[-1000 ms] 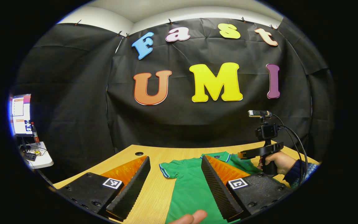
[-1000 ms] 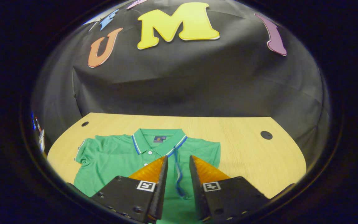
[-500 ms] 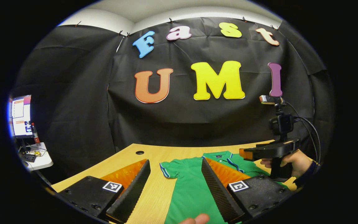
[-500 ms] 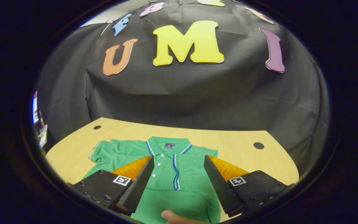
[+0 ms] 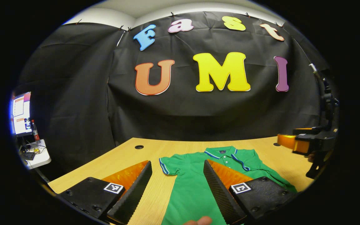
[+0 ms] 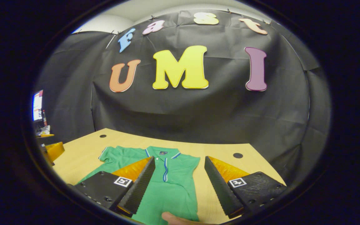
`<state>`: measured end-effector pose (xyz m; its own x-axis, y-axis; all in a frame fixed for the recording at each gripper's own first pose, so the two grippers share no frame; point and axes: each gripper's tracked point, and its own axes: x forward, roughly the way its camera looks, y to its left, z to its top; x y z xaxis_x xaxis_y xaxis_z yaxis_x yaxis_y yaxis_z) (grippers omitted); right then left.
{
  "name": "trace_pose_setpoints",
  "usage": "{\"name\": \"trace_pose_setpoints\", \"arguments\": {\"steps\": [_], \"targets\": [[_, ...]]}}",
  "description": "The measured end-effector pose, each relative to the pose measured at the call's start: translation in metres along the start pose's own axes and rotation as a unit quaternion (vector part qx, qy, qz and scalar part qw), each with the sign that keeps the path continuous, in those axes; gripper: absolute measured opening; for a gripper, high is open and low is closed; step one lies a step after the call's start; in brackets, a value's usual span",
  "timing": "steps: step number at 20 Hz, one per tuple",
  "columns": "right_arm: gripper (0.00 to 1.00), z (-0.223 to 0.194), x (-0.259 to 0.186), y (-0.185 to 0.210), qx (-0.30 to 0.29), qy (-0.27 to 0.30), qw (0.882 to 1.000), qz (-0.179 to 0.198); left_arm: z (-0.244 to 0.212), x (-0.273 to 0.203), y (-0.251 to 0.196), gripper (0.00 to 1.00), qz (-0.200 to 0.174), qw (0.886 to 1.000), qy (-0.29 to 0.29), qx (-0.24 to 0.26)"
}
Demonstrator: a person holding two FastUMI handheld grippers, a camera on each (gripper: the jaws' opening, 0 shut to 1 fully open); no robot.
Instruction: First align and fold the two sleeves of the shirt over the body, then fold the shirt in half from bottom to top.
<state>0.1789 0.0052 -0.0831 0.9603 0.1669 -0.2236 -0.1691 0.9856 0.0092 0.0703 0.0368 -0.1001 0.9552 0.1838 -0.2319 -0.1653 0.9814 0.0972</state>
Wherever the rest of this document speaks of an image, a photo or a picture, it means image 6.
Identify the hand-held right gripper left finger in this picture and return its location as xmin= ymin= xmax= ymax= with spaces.
xmin=73 ymin=156 xmax=156 ymax=215

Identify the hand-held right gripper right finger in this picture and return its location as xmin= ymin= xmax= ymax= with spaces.
xmin=204 ymin=156 xmax=288 ymax=219

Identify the green T-shirt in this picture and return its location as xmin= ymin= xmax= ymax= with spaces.
xmin=77 ymin=145 xmax=201 ymax=225

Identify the computer monitor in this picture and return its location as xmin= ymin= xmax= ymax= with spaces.
xmin=32 ymin=90 xmax=44 ymax=122

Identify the black backdrop cloth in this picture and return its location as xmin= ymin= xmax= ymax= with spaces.
xmin=35 ymin=9 xmax=332 ymax=188

